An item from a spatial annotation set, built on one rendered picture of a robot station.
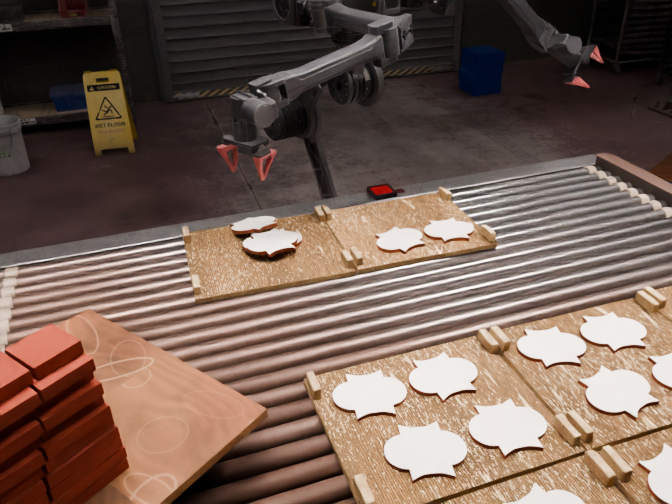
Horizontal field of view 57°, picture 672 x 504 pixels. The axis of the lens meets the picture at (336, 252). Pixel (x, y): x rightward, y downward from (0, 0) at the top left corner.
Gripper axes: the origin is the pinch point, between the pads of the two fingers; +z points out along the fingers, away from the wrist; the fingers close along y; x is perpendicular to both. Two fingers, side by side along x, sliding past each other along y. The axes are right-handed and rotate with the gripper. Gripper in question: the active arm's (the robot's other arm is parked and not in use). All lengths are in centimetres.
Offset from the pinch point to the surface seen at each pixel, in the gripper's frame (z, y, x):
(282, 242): 20.0, 6.6, 4.1
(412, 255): 23.1, 36.4, 22.1
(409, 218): 23, 26, 40
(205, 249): 23.8, -13.0, -5.5
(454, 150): 114, -79, 320
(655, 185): 20, 82, 100
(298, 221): 23.4, -1.2, 21.4
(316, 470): 26, 55, -48
